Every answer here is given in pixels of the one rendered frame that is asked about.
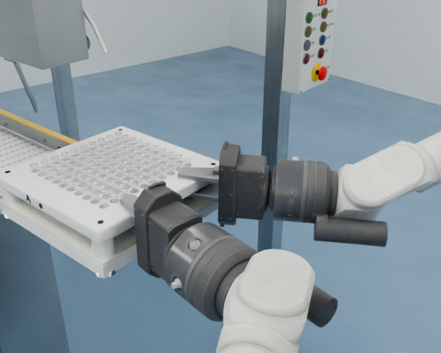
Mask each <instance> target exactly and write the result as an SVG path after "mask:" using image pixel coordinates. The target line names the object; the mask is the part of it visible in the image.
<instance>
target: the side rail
mask: <svg viewBox="0 0 441 353"><path fill-rule="evenodd" d="M5 123H7V124H8V125H4V124H5ZM0 125H1V126H4V127H6V128H8V129H9V130H12V131H14V132H16V133H19V134H21V135H23V136H25V137H28V138H30V139H32V140H34V141H37V142H38V143H40V144H43V145H45V146H47V147H50V148H52V149H54V150H57V147H58V146H59V147H60V148H63V147H65V146H68V145H70V144H68V143H66V142H65V141H62V140H60V139H57V138H55V137H52V136H50V135H48V134H46V133H43V132H41V131H39V130H36V129H34V128H32V127H30V126H27V125H25V124H22V123H20V122H17V121H16V120H13V119H11V118H9V117H6V116H4V115H1V114H0Z"/></svg>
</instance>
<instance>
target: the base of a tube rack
mask: <svg viewBox="0 0 441 353"><path fill-rule="evenodd" d="M182 203H183V204H185V205H186V206H188V207H189V208H191V209H193V210H194V211H196V212H197V213H199V214H200V215H201V216H202V218H204V217H206V216H208V215H210V214H211V213H213V212H214V211H216V210H217V209H218V202H213V200H205V199H200V198H192V197H186V198H183V199H182ZM0 209H1V213H2V214H6V215H7V217H8V218H9V219H11V220H12V221H14V222H16V223H17V224H19V225H20V226H22V227H23V228H25V229H27V230H28V231H30V232H31V233H33V234H35V235H36V236H38V237H40V238H41V239H42V240H44V241H46V242H47V243H48V244H51V245H52V246H54V247H55V248H57V249H59V250H60V251H61V252H63V253H65V254H66V255H67V256H69V257H71V258H72V259H74V260H75V261H77V262H79V263H80V264H82V265H84V266H85V267H87V268H88V269H90V270H91V271H93V272H95V271H96V272H98V273H99V274H100V276H101V277H103V278H106V277H108V276H109V275H110V274H109V273H110V272H112V271H114V270H115V272H116V271H118V270H119V269H121V268H123V267H125V266H126V265H128V264H129V263H131V262H132V261H134V260H136V259H137V241H136V236H135V235H134V234H133V233H132V232H131V231H130V230H129V229H128V230H126V231H124V232H122V233H121V234H119V235H116V236H115V237H114V238H113V239H114V245H115V254H114V255H113V256H112V257H110V258H107V259H98V258H95V257H94V254H93V249H92V240H91V239H90V238H88V237H86V236H84V235H83V234H81V233H79V232H78V231H76V230H74V229H73V228H71V227H69V226H67V225H66V224H64V223H62V222H61V221H58V220H57V219H55V218H53V217H52V216H50V215H48V214H47V213H45V212H43V211H41V210H40V209H38V208H36V207H35V206H33V205H31V204H29V203H28V202H26V201H24V200H21V201H20V202H17V203H14V204H7V203H5V202H4V199H1V200H0Z"/></svg>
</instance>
